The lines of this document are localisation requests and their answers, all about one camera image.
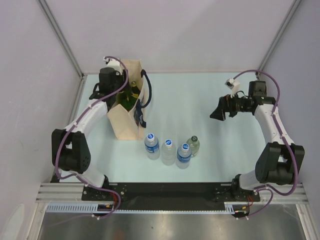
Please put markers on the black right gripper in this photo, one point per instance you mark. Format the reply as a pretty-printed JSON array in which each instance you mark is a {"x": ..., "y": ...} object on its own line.
[{"x": 225, "y": 104}]

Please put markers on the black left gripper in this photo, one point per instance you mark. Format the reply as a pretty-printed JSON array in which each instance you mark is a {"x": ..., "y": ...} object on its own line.
[{"x": 120, "y": 77}]

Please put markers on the green glass bottle front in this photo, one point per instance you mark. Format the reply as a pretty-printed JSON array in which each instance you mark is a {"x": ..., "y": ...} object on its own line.
[{"x": 124, "y": 100}]

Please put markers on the green glass bottle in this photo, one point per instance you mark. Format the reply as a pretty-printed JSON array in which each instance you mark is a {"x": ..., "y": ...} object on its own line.
[
  {"x": 130, "y": 98},
  {"x": 124, "y": 100}
]

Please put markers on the green bottle red label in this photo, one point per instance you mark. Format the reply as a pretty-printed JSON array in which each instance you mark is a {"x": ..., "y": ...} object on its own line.
[{"x": 135, "y": 90}]

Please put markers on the beige canvas tote bag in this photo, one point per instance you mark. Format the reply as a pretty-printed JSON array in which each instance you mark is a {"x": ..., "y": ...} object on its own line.
[{"x": 130, "y": 124}]

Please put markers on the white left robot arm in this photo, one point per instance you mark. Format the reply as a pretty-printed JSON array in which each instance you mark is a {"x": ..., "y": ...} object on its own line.
[{"x": 71, "y": 155}]

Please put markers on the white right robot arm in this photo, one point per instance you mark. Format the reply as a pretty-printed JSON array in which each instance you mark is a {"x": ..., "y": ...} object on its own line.
[{"x": 278, "y": 166}]

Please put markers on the clear glass bottle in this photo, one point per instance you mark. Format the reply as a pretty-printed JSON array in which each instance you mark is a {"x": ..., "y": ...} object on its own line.
[{"x": 194, "y": 145}]

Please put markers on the blue label water bottle right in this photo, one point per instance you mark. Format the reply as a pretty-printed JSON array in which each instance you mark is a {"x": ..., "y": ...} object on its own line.
[{"x": 184, "y": 154}]

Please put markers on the blue label water bottle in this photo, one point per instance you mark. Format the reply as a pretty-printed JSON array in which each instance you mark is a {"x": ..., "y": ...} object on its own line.
[
  {"x": 184, "y": 154},
  {"x": 152, "y": 146}
]

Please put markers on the clear plastic water bottle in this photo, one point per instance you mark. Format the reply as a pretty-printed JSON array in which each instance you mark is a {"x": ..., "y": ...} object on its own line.
[{"x": 168, "y": 152}]

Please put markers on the blue label water bottle left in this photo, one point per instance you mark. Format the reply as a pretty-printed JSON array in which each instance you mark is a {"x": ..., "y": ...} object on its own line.
[{"x": 152, "y": 146}]

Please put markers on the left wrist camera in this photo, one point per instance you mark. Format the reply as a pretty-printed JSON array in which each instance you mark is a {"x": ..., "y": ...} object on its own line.
[{"x": 113, "y": 63}]

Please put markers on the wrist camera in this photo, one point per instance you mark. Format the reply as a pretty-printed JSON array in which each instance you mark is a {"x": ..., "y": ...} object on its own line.
[
  {"x": 233, "y": 85},
  {"x": 113, "y": 63}
]

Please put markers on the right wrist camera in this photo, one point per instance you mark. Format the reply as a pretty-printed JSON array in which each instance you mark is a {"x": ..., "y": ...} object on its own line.
[{"x": 233, "y": 85}]

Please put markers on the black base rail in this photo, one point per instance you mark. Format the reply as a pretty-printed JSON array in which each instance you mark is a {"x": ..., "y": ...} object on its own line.
[{"x": 216, "y": 191}]

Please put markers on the white cable duct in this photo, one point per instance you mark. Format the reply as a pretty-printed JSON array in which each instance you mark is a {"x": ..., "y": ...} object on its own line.
[{"x": 95, "y": 208}]

